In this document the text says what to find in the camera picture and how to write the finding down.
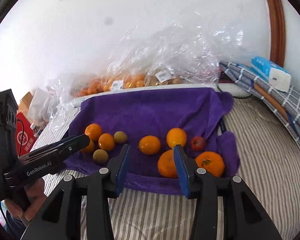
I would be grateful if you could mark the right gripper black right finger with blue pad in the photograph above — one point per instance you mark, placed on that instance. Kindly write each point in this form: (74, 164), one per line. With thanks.
(244, 216)

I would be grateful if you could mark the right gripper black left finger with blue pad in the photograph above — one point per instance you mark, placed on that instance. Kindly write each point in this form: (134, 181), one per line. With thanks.
(60, 215)

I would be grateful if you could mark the large orange mandarin with stem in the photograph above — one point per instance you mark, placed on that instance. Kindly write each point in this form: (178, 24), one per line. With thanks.
(212, 162)

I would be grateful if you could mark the greenish brown small fruit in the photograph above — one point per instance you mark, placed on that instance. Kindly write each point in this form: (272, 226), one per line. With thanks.
(100, 156)

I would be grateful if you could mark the small orange kumquat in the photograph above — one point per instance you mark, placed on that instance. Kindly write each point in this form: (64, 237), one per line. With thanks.
(149, 145)
(89, 149)

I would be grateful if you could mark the round orange kumquat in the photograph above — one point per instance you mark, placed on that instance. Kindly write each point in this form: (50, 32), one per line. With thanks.
(106, 142)

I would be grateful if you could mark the oval orange kumquat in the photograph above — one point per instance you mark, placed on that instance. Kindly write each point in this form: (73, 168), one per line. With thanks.
(176, 136)

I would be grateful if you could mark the person's left hand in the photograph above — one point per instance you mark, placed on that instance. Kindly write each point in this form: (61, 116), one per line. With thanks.
(37, 197)

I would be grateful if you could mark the red paper bag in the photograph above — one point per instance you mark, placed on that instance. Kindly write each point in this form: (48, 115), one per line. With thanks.
(24, 137)

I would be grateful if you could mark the striped bed cover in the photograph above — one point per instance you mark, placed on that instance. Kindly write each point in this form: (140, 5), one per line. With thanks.
(270, 166)

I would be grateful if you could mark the white plastic bag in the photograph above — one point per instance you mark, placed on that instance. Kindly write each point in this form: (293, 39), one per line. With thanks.
(43, 107)

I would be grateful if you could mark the cardboard box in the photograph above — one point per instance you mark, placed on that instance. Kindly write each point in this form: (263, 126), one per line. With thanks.
(24, 104)

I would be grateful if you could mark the small red fruit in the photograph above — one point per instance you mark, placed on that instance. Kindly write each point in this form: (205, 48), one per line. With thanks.
(198, 144)

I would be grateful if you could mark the orange kumquat on towel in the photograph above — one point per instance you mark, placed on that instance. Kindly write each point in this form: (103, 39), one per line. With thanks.
(93, 131)

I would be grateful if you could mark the blue grey checked cloth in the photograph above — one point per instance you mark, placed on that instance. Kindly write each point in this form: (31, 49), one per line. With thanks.
(285, 105)

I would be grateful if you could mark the purple towel covered tray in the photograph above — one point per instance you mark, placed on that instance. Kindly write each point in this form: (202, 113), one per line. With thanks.
(154, 112)

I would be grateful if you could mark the blue white tissue pack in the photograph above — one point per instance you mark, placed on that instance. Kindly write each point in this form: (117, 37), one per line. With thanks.
(275, 75)

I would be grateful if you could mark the clear plastic bag of fruit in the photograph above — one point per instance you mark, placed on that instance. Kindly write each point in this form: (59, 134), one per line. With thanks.
(188, 50)

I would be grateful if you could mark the brown wooden frame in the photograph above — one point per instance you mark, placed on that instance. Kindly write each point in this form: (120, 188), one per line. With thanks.
(277, 32)

